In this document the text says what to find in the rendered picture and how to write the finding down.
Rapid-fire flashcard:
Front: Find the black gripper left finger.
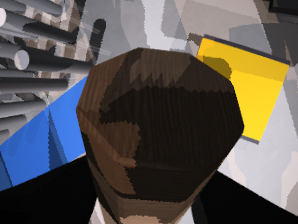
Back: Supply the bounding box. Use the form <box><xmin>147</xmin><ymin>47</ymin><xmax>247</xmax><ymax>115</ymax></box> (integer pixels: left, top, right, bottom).
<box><xmin>0</xmin><ymin>155</ymin><xmax>98</xmax><ymax>224</ymax></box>

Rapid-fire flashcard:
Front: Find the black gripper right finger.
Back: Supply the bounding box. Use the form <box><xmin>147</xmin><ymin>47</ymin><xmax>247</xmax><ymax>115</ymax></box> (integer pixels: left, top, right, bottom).
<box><xmin>190</xmin><ymin>171</ymin><xmax>298</xmax><ymax>224</ymax></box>

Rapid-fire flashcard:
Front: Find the blue flat strip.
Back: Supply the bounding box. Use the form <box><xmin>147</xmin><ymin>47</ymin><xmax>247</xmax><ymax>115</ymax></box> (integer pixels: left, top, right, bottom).
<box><xmin>0</xmin><ymin>76</ymin><xmax>88</xmax><ymax>192</ymax></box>

